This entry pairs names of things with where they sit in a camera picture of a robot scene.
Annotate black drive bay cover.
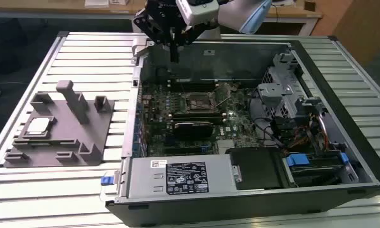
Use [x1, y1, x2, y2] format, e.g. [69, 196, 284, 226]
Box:
[224, 146, 297, 191]

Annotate wooden desk white frame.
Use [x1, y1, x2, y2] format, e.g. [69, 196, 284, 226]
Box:
[0, 0, 324, 37]

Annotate silver chipset heatsink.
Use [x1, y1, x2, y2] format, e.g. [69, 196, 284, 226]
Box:
[216, 139, 236, 154]

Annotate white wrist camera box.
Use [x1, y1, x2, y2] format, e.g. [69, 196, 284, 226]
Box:
[176, 0, 221, 26]

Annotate white paper sheet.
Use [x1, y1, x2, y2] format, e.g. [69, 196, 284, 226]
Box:
[84, 0, 110, 7]

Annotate CPU socket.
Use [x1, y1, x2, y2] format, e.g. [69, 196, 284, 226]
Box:
[182, 91, 218, 113]

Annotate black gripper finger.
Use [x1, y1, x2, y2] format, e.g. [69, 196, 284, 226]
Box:
[132, 9, 176, 63]
[174, 23, 200, 63]

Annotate silver CPU green board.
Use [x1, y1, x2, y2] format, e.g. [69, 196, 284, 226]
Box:
[24, 117, 53, 138]

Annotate grey parts rack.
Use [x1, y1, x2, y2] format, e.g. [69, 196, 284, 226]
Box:
[1, 79, 116, 169]

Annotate green motherboard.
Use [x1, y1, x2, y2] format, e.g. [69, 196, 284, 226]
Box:
[140, 79, 264, 159]

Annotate metal socket cover frame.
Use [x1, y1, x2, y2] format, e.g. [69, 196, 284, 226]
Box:
[212, 82, 234, 105]

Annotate wooden cabinet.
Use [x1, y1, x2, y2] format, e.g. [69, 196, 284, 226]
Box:
[312, 0, 380, 68]

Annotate grey power supply unit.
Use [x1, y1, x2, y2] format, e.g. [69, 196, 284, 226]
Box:
[121, 153, 237, 199]

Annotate orange yellow wire bundle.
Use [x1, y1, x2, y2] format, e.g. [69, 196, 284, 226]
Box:
[282, 113, 333, 155]

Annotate metal drive cage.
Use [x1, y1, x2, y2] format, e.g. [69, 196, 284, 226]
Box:
[254, 53, 308, 119]

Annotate blue disk carrier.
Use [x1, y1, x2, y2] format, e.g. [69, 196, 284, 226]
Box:
[284, 152, 350, 188]

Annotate black power supply label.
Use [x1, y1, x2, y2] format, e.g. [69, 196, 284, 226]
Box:
[165, 161, 210, 196]

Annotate black data cable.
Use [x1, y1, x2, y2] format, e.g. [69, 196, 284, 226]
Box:
[248, 115, 285, 148]

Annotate black graphics card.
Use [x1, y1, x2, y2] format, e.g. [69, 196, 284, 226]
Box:
[172, 121, 216, 140]

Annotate black PC case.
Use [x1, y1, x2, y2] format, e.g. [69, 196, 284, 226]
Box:
[104, 37, 380, 228]

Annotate blue case latch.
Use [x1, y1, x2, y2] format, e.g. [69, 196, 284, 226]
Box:
[100, 175, 114, 187]

